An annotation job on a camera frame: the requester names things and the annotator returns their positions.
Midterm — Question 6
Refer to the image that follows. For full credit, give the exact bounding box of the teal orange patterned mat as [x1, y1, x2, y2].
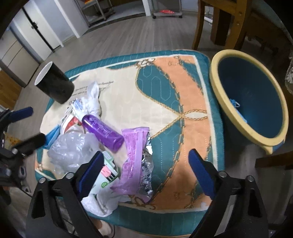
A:
[66, 50, 225, 237]

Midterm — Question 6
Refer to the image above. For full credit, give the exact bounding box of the white green paper box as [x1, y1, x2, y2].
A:
[90, 151, 118, 195]

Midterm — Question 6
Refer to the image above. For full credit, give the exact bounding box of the light blue face mask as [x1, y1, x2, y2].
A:
[230, 99, 247, 123]

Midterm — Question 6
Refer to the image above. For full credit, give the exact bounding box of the teal lace tablecloth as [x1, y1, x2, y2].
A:
[285, 50, 293, 95]

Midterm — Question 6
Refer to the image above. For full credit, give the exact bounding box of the clear plastic bag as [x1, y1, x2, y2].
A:
[47, 132, 100, 176]

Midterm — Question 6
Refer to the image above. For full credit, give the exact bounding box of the purple bottle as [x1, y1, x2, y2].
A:
[82, 115, 124, 153]

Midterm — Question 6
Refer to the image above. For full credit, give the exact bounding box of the grey rolling cart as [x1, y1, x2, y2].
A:
[151, 0, 183, 19]

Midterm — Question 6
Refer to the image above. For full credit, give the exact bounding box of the purple foil wrapper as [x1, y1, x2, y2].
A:
[111, 127, 154, 203]

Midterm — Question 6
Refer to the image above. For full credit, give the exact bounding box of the red white paper packaging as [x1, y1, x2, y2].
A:
[60, 114, 85, 135]

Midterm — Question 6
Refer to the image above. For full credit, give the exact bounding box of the grey metal shelf rack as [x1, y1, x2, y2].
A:
[75, 0, 115, 27]

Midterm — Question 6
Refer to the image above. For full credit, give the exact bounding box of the blue yellow-rimmed trash bin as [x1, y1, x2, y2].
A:
[209, 50, 289, 155]

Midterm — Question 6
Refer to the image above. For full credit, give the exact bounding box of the white twisted tissue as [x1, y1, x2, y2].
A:
[70, 81, 101, 122]

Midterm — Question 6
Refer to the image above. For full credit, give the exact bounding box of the white door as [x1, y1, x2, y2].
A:
[22, 0, 64, 52]

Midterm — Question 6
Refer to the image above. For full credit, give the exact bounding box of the wooden chair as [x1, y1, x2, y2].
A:
[192, 0, 252, 50]

